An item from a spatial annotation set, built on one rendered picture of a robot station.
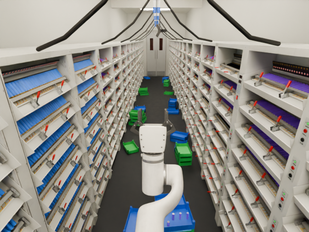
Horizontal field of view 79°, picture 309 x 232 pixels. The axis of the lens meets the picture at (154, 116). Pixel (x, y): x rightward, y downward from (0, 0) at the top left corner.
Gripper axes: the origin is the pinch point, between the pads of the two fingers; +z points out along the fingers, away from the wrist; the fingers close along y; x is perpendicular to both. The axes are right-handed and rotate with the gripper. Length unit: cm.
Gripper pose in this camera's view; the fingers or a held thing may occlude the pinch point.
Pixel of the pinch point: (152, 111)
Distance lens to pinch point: 69.6
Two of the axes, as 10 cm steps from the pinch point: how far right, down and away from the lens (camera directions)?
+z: 0.0, -9.9, -1.4
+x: -0.5, 1.4, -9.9
